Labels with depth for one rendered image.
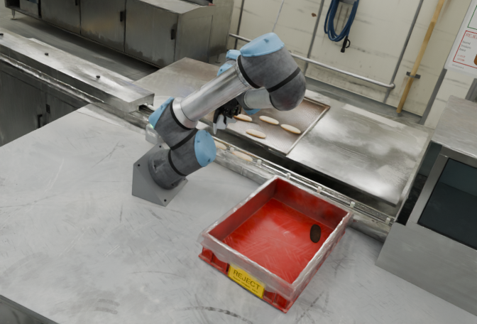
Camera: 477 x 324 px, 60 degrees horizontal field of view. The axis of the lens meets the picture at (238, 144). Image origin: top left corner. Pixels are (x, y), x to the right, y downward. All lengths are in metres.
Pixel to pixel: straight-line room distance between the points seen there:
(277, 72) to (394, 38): 4.12
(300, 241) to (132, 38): 3.83
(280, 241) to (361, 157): 0.65
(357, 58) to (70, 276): 4.61
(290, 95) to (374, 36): 4.13
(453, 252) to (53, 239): 1.20
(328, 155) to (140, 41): 3.36
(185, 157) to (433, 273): 0.87
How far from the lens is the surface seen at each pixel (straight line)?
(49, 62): 2.44
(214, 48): 5.41
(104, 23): 5.22
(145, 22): 4.76
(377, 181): 1.81
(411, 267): 1.48
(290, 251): 1.42
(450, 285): 1.49
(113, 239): 1.37
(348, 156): 1.89
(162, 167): 1.48
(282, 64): 1.19
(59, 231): 1.42
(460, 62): 2.28
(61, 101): 2.40
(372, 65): 5.35
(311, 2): 5.50
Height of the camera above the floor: 1.75
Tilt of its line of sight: 29 degrees down
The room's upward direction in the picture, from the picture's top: 11 degrees clockwise
